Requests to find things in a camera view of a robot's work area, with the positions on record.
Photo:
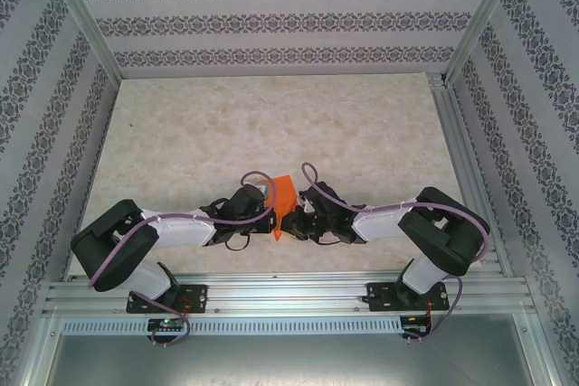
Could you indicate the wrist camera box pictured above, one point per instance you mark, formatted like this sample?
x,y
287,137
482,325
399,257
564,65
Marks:
x,y
246,200
323,196

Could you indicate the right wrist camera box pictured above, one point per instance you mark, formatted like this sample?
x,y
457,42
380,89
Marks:
x,y
323,196

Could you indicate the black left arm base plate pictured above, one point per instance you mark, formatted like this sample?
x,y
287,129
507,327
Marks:
x,y
199,298

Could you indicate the orange paper sheet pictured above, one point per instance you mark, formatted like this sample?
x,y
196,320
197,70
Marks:
x,y
285,196

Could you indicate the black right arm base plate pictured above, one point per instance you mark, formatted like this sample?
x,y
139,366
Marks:
x,y
377,298

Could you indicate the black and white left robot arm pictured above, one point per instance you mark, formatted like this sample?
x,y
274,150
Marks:
x,y
113,246

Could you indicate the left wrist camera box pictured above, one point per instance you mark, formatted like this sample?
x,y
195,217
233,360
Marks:
x,y
246,200

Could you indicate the long aluminium mounting rail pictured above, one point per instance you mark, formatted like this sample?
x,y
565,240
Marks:
x,y
289,291

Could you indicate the short aluminium frame post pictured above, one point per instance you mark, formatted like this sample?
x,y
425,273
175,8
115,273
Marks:
x,y
34,354
540,354

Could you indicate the grey metal sheet tray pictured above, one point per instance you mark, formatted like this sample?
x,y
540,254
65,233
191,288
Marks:
x,y
289,363

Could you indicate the aluminium side rail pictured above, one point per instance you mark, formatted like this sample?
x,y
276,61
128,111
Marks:
x,y
458,133

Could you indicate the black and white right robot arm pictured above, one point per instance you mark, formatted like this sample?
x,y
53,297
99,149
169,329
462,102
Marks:
x,y
448,237

